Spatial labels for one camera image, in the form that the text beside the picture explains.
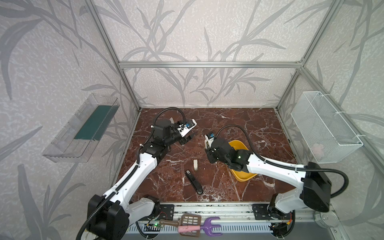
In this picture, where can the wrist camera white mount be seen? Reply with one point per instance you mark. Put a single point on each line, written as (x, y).
(184, 129)
(209, 138)

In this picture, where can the brown toy spatula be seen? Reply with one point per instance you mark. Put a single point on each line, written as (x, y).
(184, 221)

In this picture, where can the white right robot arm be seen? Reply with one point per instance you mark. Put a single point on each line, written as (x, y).
(312, 187)

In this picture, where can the purple toy fork pink handle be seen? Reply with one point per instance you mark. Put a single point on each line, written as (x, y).
(207, 227)

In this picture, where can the clear plastic wall bin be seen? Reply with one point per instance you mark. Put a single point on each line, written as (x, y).
(79, 138)

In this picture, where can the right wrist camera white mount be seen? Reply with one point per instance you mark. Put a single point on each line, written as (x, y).
(209, 138)

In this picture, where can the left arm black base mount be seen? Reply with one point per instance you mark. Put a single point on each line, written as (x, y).
(161, 210)

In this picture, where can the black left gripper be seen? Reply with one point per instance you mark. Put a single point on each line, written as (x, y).
(182, 137)

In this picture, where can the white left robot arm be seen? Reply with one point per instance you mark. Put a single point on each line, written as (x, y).
(110, 215)

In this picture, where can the white wire mesh basket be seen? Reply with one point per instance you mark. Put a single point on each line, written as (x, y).
(326, 132)

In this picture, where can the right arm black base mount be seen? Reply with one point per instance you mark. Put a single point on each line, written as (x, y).
(268, 211)

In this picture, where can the beige stapler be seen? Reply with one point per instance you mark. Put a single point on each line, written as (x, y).
(195, 165)

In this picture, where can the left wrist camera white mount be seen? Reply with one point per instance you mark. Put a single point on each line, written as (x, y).
(184, 129)

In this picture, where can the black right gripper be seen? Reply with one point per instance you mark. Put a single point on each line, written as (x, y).
(212, 152)

